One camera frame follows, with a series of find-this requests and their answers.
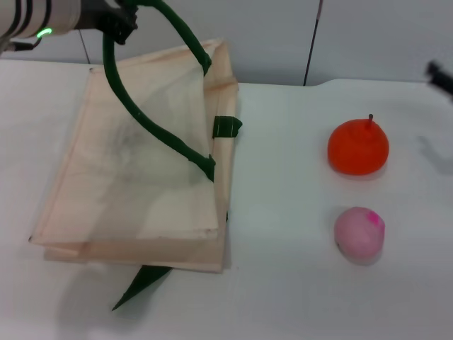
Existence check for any orange toy fruit with stem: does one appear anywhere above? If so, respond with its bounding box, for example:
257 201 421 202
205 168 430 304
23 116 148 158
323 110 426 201
327 113 391 175

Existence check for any thin dark background pole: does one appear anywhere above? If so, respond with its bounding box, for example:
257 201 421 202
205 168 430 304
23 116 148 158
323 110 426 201
303 0 323 86

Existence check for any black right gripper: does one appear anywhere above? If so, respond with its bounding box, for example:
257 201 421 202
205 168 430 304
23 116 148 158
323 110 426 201
425 60 453 104

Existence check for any beige handbag with green handles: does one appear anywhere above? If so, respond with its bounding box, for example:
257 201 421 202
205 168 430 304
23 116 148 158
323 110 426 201
28 0 243 312

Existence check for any pink toy peach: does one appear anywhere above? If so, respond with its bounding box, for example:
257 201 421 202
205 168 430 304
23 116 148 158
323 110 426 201
334 206 386 266

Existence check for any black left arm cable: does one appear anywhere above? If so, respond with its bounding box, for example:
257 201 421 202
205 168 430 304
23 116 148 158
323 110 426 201
0 35 45 53

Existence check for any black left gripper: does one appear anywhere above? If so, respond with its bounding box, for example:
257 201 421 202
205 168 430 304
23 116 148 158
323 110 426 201
74 0 139 45

